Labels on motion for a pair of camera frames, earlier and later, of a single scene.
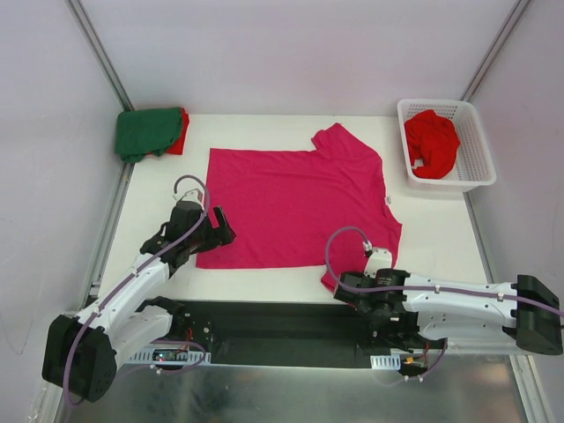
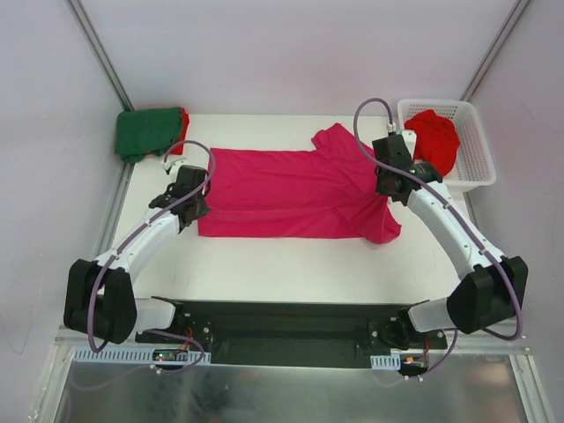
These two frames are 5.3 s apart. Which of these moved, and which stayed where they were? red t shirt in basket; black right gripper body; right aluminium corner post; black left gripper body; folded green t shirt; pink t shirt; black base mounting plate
Moved: black right gripper body; pink t shirt; black left gripper body
Stayed: right aluminium corner post; red t shirt in basket; black base mounting plate; folded green t shirt
